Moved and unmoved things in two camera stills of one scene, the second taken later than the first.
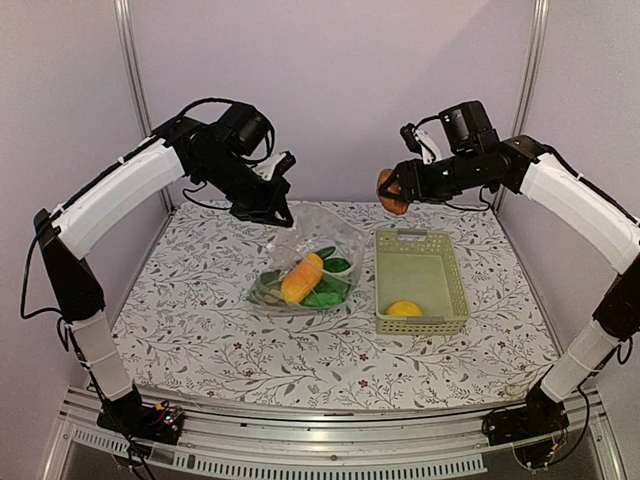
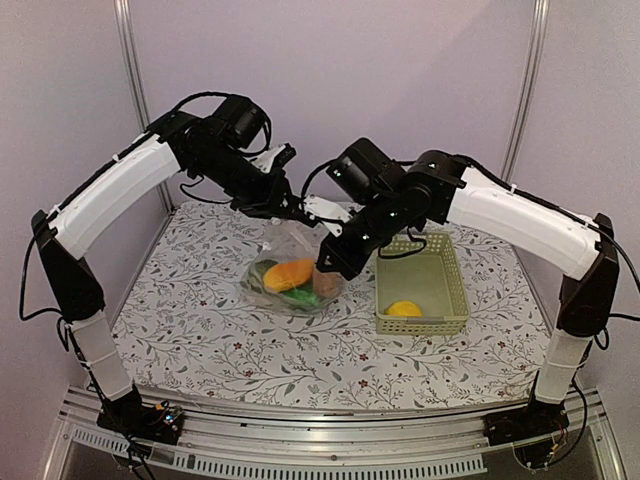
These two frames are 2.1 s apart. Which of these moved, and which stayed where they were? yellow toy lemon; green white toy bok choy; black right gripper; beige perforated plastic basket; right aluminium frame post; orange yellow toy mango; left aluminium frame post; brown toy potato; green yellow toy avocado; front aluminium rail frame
Moved: black right gripper; brown toy potato; green white toy bok choy; orange yellow toy mango; green yellow toy avocado
Stayed: beige perforated plastic basket; yellow toy lemon; left aluminium frame post; right aluminium frame post; front aluminium rail frame
